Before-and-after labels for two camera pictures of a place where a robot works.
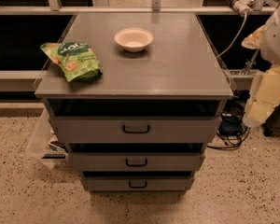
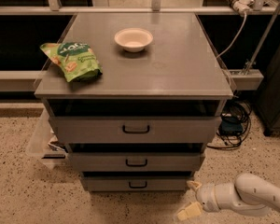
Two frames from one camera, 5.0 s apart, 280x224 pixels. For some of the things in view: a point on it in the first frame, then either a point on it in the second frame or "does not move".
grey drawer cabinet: (135, 98) does not move
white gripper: (276, 41) -> (204, 195)
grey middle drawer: (137, 161) does not move
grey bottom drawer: (138, 183) does not move
